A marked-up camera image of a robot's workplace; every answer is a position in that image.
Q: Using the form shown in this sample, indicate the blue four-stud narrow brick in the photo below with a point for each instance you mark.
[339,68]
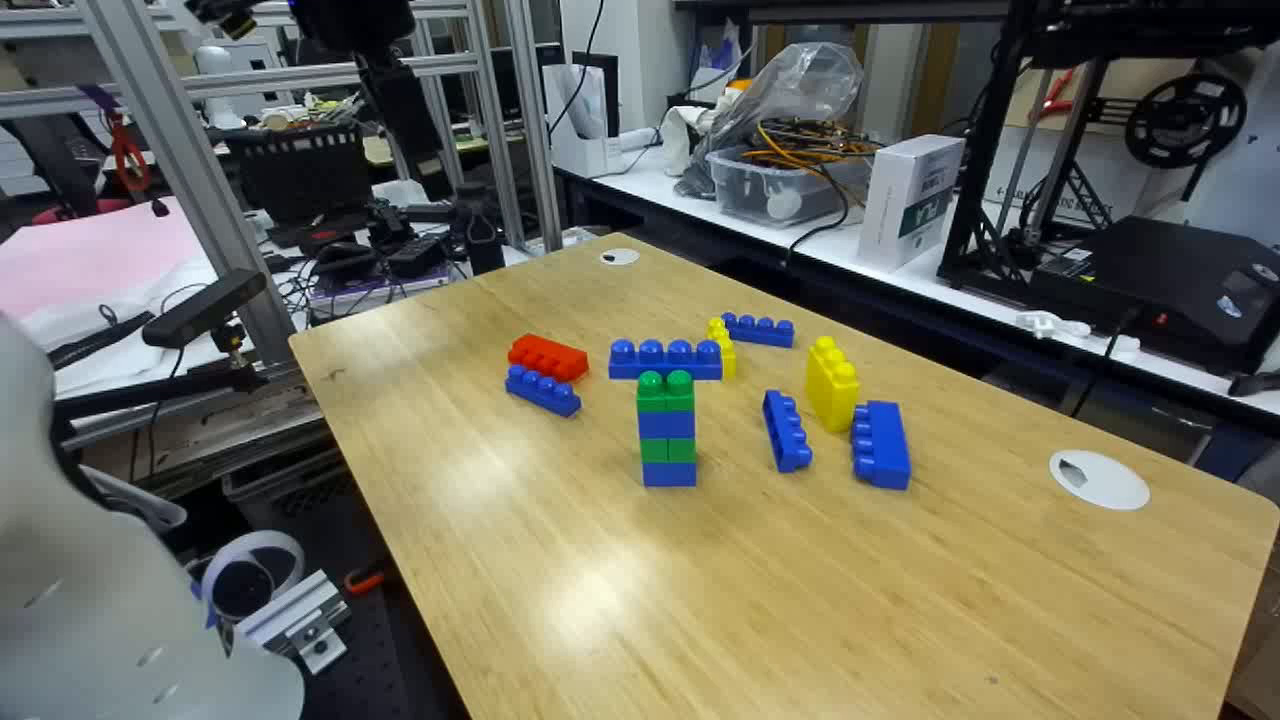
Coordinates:
[634,359]

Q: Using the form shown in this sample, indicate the small yellow narrow brick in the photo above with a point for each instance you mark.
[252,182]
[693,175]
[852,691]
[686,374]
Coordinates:
[723,338]

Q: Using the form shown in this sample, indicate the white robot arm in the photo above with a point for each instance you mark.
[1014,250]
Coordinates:
[96,620]

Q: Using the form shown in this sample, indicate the green and blue brick tower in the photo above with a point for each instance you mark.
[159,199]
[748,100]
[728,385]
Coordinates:
[664,422]

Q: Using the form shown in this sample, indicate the small far table grommet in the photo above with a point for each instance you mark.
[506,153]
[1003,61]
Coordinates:
[617,256]

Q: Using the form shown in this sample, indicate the blue narrow brick beside red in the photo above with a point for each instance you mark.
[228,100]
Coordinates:
[543,390]

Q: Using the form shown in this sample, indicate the blue three-stud narrow brick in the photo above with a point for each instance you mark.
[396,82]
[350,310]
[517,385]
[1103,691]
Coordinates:
[761,328]

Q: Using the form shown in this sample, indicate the long blue narrow brick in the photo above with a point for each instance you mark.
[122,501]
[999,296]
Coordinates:
[784,428]

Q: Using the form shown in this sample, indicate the large yellow brick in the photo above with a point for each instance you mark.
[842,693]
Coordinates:
[828,385]

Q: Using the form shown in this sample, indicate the clear plastic storage bin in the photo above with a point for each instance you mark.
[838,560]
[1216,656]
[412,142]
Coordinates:
[784,199]

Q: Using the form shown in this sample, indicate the large blue brick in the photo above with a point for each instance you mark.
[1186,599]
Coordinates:
[881,445]

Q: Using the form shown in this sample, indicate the clear plastic bag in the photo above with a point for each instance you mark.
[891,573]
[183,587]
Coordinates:
[807,82]

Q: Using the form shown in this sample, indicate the white cardboard box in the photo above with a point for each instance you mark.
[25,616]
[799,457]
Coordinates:
[911,193]

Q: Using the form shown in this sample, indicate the white table grommet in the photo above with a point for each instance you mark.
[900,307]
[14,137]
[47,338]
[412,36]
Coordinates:
[1097,482]

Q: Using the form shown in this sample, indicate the black wire basket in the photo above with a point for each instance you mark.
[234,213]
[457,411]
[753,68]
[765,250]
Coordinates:
[300,175]

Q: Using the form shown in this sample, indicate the black camera on stand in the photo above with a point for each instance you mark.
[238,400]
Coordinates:
[206,313]

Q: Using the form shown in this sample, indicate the black 3D printer frame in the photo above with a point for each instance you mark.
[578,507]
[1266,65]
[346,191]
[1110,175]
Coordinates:
[1093,35]

